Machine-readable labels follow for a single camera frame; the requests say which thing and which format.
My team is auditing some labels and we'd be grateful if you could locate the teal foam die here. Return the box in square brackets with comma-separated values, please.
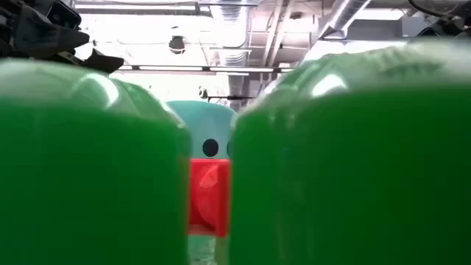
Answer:
[165, 100, 238, 160]

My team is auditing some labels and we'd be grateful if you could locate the ceiling light strip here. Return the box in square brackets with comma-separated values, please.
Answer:
[117, 65, 295, 74]

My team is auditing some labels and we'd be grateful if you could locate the green toy brick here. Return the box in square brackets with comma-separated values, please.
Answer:
[0, 39, 471, 265]

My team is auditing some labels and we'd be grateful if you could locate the large red toy brick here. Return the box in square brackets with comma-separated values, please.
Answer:
[188, 158, 232, 237]

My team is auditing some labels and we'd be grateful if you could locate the silver ventilation duct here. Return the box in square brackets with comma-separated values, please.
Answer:
[209, 0, 258, 68]
[318, 0, 372, 40]

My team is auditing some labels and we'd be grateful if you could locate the ceiling dome camera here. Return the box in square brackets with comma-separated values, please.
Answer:
[169, 35, 186, 55]

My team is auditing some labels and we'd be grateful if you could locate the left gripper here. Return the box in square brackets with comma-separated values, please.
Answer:
[0, 0, 125, 74]

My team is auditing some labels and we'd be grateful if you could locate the black gantry frame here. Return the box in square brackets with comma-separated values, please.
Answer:
[205, 94, 255, 102]

